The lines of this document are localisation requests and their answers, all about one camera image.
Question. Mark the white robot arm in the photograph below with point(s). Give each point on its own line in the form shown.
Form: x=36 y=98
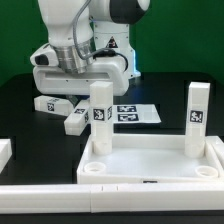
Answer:
x=88 y=41

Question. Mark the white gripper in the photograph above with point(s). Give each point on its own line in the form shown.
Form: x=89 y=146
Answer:
x=53 y=80

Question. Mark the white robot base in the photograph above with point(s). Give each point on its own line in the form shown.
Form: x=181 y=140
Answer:
x=116 y=36

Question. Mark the white left barrier block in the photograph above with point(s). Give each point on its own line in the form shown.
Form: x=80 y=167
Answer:
x=5 y=152

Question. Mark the white front barrier rail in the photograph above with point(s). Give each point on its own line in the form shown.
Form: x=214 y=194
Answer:
x=94 y=198

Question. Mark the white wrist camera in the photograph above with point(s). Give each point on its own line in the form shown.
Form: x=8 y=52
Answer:
x=45 y=56

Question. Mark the white desk top tray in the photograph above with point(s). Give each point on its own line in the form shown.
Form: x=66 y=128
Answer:
x=151 y=158

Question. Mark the white marker sheet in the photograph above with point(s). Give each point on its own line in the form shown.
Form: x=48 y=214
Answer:
x=135 y=113

